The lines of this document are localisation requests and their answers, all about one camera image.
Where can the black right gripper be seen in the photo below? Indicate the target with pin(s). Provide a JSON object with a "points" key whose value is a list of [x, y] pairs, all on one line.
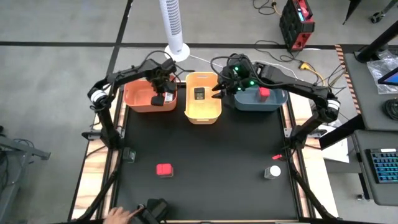
{"points": [[234, 82]]}

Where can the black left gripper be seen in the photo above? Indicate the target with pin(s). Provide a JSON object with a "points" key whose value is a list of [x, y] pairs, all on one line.
{"points": [[163, 85]]}

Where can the smoked paprika tin red lid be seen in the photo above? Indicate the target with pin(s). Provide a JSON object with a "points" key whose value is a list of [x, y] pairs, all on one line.
{"points": [[264, 93], [164, 170]]}

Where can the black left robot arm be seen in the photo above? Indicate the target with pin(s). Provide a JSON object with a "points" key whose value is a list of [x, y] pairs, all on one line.
{"points": [[105, 124]]}

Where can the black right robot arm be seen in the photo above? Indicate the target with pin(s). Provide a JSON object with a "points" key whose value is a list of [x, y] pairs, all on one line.
{"points": [[298, 87]]}

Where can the orange plastic bin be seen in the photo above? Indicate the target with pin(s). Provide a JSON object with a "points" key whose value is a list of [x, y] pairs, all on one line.
{"points": [[140, 99]]}

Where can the blue plastic bin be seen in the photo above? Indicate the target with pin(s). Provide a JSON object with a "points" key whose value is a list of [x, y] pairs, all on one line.
{"points": [[248, 104]]}

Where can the yellow plastic bin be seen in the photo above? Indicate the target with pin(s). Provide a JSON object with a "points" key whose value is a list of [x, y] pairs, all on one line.
{"points": [[203, 112]]}

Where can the white tower fan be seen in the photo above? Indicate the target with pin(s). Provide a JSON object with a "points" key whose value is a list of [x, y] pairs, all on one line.
{"points": [[172, 25]]}

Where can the red tag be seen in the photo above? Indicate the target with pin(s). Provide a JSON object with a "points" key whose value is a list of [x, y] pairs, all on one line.
{"points": [[276, 157]]}

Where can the yellow plug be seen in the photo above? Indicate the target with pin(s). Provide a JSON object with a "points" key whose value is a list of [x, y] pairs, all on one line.
{"points": [[305, 66]]}

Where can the red black power station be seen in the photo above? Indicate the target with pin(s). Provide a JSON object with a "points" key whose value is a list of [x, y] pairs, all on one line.
{"points": [[293, 25]]}

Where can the black handheld object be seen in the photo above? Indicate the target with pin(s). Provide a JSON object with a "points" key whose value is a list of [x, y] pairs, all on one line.
{"points": [[155, 210]]}

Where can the person's hand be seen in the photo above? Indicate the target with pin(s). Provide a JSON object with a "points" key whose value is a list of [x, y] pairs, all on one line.
{"points": [[119, 216]]}

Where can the white paper sheet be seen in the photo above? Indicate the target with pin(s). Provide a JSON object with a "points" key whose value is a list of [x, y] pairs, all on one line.
{"points": [[337, 152]]}

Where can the grey desk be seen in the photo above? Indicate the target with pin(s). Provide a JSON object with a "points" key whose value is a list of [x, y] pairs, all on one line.
{"points": [[357, 93], [363, 186]]}

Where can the black partition panel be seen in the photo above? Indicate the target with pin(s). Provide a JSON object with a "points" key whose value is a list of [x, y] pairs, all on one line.
{"points": [[353, 7]]}

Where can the clear plastic bag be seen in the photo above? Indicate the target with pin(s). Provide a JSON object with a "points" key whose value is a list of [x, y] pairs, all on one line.
{"points": [[377, 71]]}

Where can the black stand pole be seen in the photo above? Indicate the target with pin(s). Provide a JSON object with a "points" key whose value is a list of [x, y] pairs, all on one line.
{"points": [[377, 40]]}

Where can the tablet computer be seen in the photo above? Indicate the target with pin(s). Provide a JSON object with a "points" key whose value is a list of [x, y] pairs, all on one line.
{"points": [[390, 77]]}

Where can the cart leg with caster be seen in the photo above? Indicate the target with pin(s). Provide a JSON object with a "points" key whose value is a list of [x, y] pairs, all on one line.
{"points": [[377, 17]]}

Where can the black keyboard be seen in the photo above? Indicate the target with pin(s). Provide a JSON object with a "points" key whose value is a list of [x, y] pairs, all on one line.
{"points": [[384, 166]]}

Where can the black frame strut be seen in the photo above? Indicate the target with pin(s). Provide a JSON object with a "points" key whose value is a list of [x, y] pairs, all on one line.
{"points": [[311, 196], [101, 196]]}

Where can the grey cart frame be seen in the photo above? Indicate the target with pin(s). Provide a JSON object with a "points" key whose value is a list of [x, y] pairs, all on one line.
{"points": [[12, 155]]}

